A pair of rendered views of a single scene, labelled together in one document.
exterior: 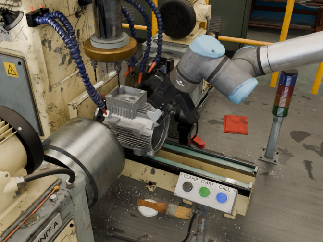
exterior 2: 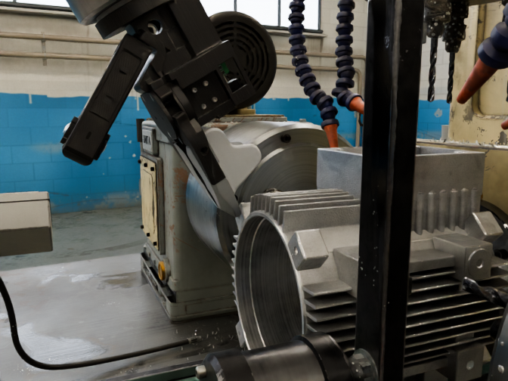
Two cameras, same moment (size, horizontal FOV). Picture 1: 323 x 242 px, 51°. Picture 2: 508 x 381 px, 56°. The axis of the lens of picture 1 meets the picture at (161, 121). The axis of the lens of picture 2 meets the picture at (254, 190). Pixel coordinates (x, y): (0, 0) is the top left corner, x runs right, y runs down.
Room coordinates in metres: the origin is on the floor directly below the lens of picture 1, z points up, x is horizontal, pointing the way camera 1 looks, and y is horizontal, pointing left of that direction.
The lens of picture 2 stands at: (1.30, -0.30, 1.18)
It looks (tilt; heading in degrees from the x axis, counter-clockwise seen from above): 10 degrees down; 133
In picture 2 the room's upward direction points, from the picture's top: straight up
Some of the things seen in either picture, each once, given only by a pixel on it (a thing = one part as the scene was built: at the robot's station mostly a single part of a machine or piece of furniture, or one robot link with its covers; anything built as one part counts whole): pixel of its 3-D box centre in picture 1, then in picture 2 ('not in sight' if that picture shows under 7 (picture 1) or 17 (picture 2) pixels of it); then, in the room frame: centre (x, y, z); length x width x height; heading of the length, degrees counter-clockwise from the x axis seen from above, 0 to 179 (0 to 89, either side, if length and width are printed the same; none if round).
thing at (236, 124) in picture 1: (236, 124); not in sight; (1.38, -0.37, 0.80); 0.15 x 0.12 x 0.01; 169
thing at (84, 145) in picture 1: (68, 174); (261, 196); (0.77, 0.29, 1.04); 0.37 x 0.25 x 0.25; 156
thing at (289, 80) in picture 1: (288, 77); not in sight; (1.14, -0.47, 1.19); 0.06 x 0.06 x 0.04
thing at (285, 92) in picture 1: (285, 88); not in sight; (1.14, -0.47, 1.14); 0.06 x 0.06 x 0.04
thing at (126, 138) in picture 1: (137, 125); (357, 283); (1.07, 0.09, 1.01); 0.20 x 0.19 x 0.19; 65
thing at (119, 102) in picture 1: (126, 102); (394, 187); (1.08, 0.13, 1.11); 0.12 x 0.11 x 0.07; 65
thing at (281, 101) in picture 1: (283, 98); not in sight; (1.14, -0.47, 1.10); 0.06 x 0.06 x 0.04
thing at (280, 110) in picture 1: (280, 108); not in sight; (1.14, -0.47, 1.05); 0.06 x 0.06 x 0.04
